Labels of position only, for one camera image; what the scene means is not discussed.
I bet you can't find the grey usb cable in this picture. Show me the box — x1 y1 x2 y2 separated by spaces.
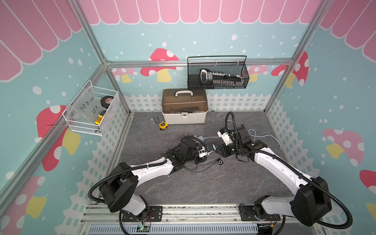
184 160 219 173

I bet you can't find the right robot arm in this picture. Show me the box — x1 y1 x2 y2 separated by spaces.
217 112 353 230

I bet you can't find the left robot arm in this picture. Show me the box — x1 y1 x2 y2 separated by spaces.
88 136 216 221

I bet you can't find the grey power strip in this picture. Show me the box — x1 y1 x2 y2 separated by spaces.
194 136 205 142

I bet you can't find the yellow tape measure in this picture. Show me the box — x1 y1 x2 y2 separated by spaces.
159 121 168 130

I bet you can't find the white box brown lid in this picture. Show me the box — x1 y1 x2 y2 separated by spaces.
162 89 209 125

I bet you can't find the socket set in basket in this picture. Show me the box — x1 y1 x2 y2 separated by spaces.
199 69 245 89

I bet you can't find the yellow tool in bin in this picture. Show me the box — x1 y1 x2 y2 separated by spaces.
95 110 106 125

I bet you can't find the black tape roll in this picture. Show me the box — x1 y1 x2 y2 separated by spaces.
100 96 114 109

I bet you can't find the white power strip cord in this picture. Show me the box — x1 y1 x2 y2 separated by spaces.
204 128 283 150

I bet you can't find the black wire mesh basket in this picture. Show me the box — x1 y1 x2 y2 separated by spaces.
187 55 249 90

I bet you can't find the clear wall bin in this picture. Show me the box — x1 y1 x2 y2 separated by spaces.
62 80 120 136

